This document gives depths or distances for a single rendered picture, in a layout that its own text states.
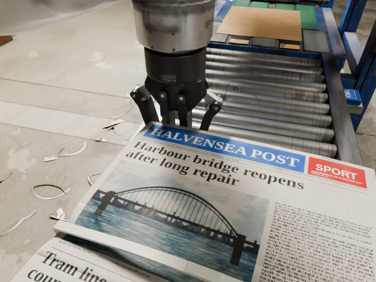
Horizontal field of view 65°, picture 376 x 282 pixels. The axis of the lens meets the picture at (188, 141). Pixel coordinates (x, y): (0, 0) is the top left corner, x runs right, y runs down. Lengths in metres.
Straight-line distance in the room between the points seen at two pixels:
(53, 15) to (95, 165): 1.73
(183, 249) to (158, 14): 0.22
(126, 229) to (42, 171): 1.71
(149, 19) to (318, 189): 0.24
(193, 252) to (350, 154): 0.58
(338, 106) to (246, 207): 0.70
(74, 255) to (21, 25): 0.19
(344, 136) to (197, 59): 0.57
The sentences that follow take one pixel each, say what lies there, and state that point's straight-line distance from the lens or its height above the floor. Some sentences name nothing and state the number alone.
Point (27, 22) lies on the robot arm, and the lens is 0.19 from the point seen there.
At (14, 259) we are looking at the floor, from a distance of 1.64.
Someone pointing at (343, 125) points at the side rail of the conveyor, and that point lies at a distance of 0.89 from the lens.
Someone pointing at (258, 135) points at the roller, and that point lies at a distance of 0.77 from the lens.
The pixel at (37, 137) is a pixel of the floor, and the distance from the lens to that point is 2.27.
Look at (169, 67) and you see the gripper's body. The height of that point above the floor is 1.12.
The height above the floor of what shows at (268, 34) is 0.80.
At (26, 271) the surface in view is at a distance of 0.29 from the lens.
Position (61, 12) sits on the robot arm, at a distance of 0.19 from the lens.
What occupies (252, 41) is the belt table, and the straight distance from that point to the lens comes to 1.35.
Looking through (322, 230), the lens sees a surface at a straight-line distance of 0.30.
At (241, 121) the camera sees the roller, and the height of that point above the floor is 0.80.
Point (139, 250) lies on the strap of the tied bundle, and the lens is 0.26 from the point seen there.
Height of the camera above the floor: 1.26
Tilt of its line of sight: 39 degrees down
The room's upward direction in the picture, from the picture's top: straight up
